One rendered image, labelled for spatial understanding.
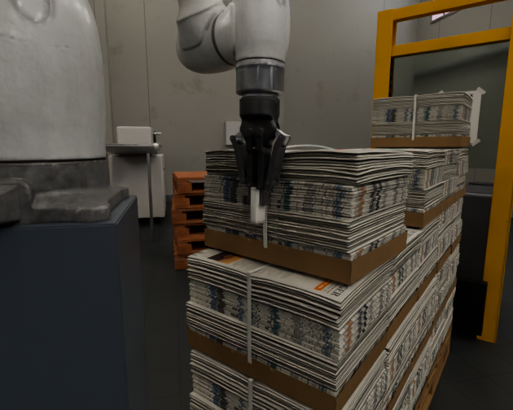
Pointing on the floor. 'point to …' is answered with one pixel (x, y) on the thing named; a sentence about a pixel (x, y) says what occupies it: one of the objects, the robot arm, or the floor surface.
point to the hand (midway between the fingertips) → (257, 205)
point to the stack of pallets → (187, 215)
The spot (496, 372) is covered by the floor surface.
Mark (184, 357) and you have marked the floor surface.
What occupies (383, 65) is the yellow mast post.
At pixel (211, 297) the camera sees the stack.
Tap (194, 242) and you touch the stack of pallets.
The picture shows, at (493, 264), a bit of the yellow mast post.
